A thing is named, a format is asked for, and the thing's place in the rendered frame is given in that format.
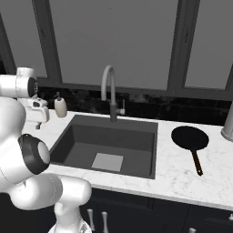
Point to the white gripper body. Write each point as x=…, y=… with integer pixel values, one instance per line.
x=38, y=114

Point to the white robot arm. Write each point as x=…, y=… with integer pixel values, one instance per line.
x=18, y=170

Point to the dark grey sink basin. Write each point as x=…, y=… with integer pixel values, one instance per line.
x=106, y=142

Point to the beige soap dispenser bottle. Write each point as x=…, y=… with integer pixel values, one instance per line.
x=60, y=107

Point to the grey curved tap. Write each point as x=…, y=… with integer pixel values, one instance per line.
x=113, y=106

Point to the dark cupboard door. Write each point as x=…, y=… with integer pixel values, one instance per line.
x=95, y=202
x=170, y=218
x=127, y=215

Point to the grey cylindrical container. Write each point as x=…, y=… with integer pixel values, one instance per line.
x=228, y=127

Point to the dark drawer front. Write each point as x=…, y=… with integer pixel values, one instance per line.
x=209, y=217

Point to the white drawer knob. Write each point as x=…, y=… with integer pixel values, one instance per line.
x=231, y=217

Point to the dark grey window frame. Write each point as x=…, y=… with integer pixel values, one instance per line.
x=179, y=48

